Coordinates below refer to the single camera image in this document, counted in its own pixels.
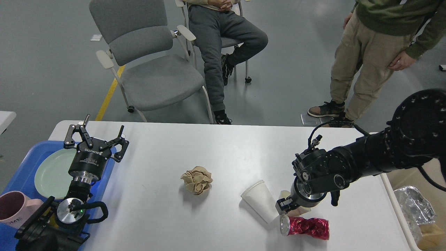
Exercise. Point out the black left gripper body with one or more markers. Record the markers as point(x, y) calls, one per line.
point(89, 161)

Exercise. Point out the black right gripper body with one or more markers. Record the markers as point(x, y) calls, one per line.
point(300, 198)

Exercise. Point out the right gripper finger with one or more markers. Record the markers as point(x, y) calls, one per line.
point(285, 205)

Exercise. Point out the crushed white paper cup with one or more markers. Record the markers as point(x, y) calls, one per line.
point(296, 212)

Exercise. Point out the crushed red can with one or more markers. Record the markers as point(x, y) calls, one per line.
point(314, 227)

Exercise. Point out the light green plate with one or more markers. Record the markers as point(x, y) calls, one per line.
point(52, 177)

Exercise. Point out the pink mug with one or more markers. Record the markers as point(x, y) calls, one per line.
point(16, 208)

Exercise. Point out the aluminium foil sheet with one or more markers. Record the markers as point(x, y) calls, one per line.
point(416, 209)

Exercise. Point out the brown paper bag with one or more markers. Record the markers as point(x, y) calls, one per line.
point(433, 238)

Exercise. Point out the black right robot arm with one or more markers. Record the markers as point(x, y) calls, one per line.
point(415, 135)

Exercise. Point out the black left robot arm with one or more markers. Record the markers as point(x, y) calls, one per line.
point(59, 226)

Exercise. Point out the white side table corner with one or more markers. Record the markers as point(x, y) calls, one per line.
point(6, 117)

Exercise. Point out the metal floor plates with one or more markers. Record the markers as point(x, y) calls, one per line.
point(310, 120)

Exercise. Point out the crumpled brown paper ball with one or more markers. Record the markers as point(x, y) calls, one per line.
point(197, 180)

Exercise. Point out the empty grey chair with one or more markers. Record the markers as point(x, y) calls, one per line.
point(136, 28)

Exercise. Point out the beige plastic bin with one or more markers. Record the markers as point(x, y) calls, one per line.
point(402, 177)

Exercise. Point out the occupied grey chair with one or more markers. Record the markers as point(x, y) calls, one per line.
point(226, 42)

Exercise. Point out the seated person grey trousers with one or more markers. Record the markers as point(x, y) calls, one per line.
point(209, 21)

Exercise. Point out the standing person green hoodie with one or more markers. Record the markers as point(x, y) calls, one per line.
point(379, 38)

